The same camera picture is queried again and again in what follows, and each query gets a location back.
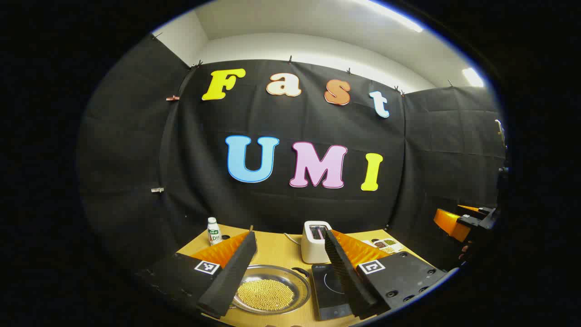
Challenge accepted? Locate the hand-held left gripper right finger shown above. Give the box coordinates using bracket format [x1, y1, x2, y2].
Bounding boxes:
[323, 228, 450, 321]

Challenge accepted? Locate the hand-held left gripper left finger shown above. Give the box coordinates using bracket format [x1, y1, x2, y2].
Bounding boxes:
[134, 231, 258, 319]

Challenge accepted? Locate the black induction cooktop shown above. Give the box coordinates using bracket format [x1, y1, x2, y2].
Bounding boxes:
[311, 263, 355, 321]

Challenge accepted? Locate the pile of yellow soybeans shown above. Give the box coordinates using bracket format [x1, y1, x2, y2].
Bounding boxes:
[237, 279, 295, 312]

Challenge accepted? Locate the steel pot with black handles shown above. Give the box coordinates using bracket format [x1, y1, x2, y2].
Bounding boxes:
[229, 264, 313, 316]

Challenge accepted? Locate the white drink bottle green label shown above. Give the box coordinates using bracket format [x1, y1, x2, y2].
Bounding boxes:
[207, 217, 222, 246]

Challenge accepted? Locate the white toaster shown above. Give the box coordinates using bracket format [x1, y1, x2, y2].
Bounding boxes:
[301, 221, 334, 264]

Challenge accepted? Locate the white divided snack plate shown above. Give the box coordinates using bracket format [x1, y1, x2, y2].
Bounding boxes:
[370, 238, 404, 254]

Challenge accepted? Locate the small ceiling light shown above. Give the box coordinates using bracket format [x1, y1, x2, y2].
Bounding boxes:
[462, 67, 485, 88]

